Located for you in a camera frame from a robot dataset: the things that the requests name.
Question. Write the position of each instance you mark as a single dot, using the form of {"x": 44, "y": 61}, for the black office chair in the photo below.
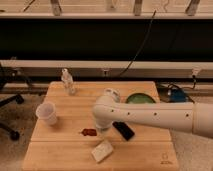
{"x": 14, "y": 135}

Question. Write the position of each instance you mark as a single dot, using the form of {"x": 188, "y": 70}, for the red chili pepper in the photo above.
{"x": 89, "y": 132}

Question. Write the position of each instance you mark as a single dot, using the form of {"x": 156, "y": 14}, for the blue box on floor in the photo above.
{"x": 177, "y": 96}

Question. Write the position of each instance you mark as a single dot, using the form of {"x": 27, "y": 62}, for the white sponge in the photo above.
{"x": 102, "y": 150}

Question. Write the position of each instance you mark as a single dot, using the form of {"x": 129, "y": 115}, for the green bowl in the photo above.
{"x": 139, "y": 98}

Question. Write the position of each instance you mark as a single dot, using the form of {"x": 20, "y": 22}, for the black smartphone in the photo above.
{"x": 126, "y": 132}

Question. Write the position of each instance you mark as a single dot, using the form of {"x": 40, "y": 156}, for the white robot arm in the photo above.
{"x": 195, "y": 118}

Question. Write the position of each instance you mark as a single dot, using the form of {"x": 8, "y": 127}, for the white plastic cup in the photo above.
{"x": 47, "y": 112}

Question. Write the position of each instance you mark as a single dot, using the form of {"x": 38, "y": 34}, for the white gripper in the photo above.
{"x": 102, "y": 132}

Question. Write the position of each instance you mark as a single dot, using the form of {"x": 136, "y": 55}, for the clear plastic bottle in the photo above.
{"x": 68, "y": 82}

